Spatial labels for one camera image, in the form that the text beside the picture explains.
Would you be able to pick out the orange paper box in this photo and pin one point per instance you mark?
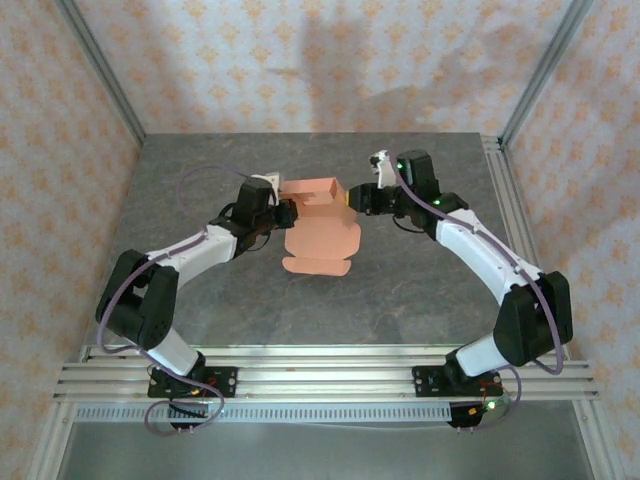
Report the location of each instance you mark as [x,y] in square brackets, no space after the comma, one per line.
[322,240]

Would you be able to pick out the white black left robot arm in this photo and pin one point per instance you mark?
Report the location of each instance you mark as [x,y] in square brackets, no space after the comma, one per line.
[172,350]

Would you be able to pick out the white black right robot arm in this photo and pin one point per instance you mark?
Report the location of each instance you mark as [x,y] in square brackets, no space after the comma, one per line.
[475,250]

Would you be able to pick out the wide aluminium mounting beam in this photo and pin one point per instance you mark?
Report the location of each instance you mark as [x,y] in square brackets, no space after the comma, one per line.
[325,380]

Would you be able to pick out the grey metal sheet panel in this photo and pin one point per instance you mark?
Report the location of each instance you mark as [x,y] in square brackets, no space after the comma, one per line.
[325,455]

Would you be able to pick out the aluminium table edge rail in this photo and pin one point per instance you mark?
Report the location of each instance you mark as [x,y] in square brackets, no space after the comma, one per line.
[500,165]

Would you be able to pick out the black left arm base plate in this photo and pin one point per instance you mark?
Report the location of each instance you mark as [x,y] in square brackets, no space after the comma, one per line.
[227,382]

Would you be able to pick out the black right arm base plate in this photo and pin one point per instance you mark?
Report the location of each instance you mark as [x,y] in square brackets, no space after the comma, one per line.
[425,382]

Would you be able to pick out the aluminium frame post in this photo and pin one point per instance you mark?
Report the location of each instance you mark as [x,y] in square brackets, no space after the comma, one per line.
[99,65]
[550,65]

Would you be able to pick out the aluminium frame leg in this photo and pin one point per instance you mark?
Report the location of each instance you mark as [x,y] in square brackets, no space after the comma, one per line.
[597,445]
[50,445]

